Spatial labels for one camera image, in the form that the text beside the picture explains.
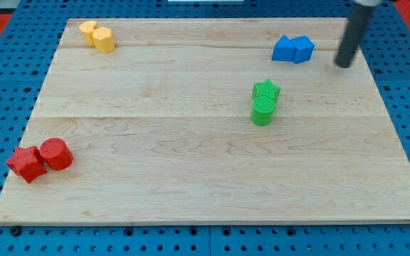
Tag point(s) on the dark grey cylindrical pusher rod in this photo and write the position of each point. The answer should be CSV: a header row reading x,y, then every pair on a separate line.
x,y
354,31

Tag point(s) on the blue cube block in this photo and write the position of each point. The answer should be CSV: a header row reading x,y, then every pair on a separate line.
x,y
303,49

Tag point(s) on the blue triangular block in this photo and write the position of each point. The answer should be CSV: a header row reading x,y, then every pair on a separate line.
x,y
283,50

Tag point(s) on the green star block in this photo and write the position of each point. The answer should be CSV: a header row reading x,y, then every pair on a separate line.
x,y
266,88

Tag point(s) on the green cylinder block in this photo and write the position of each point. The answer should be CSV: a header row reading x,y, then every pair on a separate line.
x,y
262,110

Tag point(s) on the yellow hexagon block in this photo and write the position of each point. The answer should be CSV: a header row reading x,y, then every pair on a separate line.
x,y
103,39

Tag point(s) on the yellow heart block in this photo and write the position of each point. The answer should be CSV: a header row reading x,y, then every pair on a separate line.
x,y
87,28

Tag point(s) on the red cylinder block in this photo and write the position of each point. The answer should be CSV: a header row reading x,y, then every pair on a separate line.
x,y
56,153

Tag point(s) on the red star block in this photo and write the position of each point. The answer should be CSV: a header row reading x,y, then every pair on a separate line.
x,y
27,163

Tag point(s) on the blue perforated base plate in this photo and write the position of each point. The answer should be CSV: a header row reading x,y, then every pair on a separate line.
x,y
27,46

